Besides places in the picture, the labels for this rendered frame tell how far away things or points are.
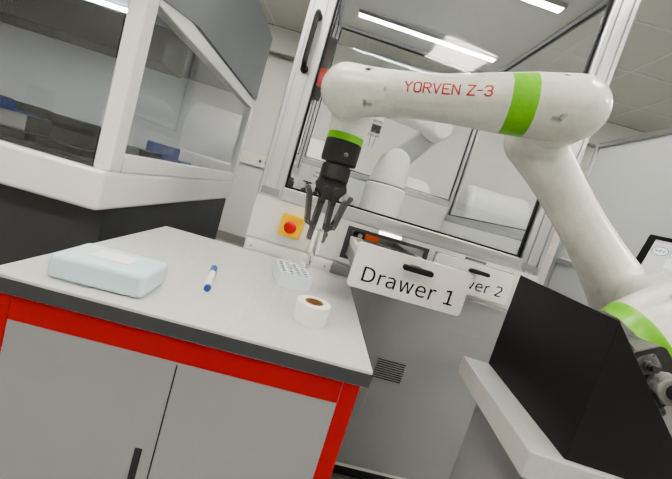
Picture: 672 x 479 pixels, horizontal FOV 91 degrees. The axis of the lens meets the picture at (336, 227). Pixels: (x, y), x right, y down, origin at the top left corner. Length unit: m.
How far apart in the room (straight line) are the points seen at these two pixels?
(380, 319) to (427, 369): 0.26
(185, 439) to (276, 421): 0.15
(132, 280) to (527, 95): 0.74
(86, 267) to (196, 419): 0.31
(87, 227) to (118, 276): 0.51
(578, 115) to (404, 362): 0.93
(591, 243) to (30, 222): 1.39
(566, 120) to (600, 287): 0.37
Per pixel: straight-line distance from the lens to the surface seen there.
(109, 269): 0.65
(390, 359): 1.28
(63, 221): 1.17
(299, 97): 1.14
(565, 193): 0.88
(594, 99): 0.74
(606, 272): 0.90
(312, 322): 0.66
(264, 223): 1.13
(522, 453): 0.62
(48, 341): 0.72
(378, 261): 0.79
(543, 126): 0.72
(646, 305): 0.75
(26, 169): 1.13
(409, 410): 1.40
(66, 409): 0.76
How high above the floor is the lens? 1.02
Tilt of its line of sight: 6 degrees down
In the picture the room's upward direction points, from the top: 17 degrees clockwise
